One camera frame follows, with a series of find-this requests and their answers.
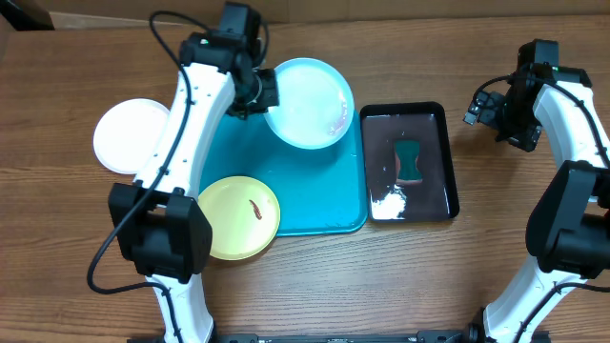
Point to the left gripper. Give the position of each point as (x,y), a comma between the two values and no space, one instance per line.
(272,99)

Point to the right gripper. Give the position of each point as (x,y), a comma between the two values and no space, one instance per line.
(524,141)

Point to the light blue plate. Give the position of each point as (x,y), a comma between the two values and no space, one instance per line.
(315,104)

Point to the green scrubbing sponge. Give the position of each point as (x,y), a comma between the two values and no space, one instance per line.
(406,156)

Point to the white plate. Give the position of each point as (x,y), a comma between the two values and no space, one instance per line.
(127,134)

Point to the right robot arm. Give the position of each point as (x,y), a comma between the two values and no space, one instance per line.
(567,247)

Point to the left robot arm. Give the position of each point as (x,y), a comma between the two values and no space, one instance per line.
(157,222)

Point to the black water tray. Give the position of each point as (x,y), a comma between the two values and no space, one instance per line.
(436,197)

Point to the teal plastic tray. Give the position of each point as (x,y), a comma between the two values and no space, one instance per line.
(319,191)

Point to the yellow plate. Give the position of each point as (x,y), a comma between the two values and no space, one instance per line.
(244,214)

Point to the dark object top-left corner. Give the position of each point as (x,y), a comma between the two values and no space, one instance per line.
(26,15)

